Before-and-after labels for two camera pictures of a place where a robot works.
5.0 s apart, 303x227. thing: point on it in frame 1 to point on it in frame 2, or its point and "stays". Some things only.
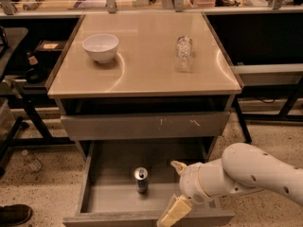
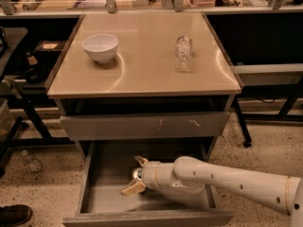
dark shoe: (14, 214) stays
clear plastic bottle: (184, 61) stays
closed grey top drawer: (145, 126) stays
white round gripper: (190, 181) to (149, 174)
